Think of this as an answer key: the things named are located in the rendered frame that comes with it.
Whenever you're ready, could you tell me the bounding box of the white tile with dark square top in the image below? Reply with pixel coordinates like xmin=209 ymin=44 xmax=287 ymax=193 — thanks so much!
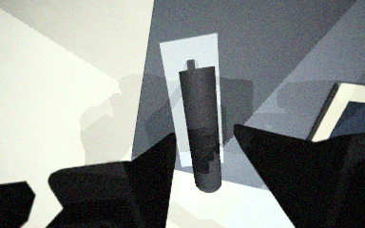
xmin=308 ymin=84 xmax=365 ymax=142

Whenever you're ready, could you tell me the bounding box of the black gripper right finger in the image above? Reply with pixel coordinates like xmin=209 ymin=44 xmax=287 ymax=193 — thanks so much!
xmin=234 ymin=124 xmax=365 ymax=228

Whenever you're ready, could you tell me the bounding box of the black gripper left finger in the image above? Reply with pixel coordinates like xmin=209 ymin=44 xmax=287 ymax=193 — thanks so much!
xmin=48 ymin=132 xmax=177 ymax=228

